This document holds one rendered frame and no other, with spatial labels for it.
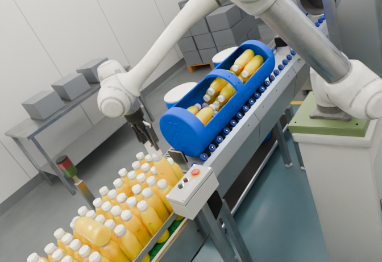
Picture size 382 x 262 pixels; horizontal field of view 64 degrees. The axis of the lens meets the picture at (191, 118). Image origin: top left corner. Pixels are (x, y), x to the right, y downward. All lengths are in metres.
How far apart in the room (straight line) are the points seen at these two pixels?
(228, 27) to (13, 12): 2.94
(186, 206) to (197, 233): 0.30
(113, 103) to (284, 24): 0.58
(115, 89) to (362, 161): 1.05
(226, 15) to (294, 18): 3.90
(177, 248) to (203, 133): 0.54
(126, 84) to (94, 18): 4.24
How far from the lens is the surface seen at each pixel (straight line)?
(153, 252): 1.40
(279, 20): 1.03
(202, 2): 1.13
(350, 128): 1.40
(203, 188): 1.27
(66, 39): 4.93
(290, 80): 2.32
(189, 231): 1.44
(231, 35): 5.01
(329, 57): 1.13
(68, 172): 1.66
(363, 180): 1.57
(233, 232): 1.98
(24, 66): 4.64
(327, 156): 1.52
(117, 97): 0.98
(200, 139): 1.52
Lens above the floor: 1.86
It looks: 26 degrees down
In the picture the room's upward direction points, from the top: 24 degrees counter-clockwise
